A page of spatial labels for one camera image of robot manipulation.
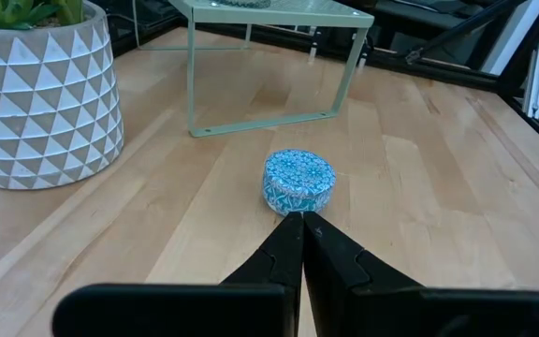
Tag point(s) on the succulent in triangle-pattern pot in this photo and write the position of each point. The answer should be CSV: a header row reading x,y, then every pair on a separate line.
x,y
40,117

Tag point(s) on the green perforated metal shelf riser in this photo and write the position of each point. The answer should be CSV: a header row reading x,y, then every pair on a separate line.
x,y
274,14

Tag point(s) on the blue patterned candle tin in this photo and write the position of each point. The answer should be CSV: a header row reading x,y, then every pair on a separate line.
x,y
297,182

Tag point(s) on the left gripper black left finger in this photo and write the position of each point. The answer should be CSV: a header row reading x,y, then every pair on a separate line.
x,y
279,262

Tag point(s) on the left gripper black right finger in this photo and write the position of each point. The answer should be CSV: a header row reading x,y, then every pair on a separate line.
x,y
330,271

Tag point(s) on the silver aluminium corner bracket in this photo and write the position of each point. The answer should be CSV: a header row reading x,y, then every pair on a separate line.
x,y
537,79

